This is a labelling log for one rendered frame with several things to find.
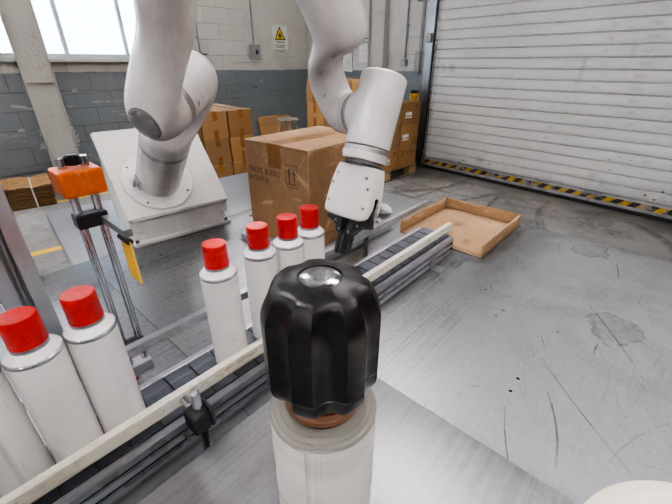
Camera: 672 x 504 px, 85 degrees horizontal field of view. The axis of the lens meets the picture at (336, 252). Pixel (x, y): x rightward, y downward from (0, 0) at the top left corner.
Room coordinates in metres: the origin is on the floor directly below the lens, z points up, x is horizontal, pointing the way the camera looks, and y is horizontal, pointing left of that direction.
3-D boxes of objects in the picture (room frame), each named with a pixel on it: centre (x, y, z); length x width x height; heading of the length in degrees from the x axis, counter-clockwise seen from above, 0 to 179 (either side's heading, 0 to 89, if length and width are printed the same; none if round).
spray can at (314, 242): (0.59, 0.05, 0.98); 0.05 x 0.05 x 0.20
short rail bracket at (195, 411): (0.32, 0.17, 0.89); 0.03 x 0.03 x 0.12; 48
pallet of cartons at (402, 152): (4.67, -0.34, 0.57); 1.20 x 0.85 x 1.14; 134
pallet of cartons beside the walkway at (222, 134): (4.06, 1.53, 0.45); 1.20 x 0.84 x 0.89; 44
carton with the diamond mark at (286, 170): (1.06, 0.06, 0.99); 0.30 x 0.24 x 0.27; 140
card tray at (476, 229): (1.08, -0.40, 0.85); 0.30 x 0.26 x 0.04; 138
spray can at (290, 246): (0.54, 0.08, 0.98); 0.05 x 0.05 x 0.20
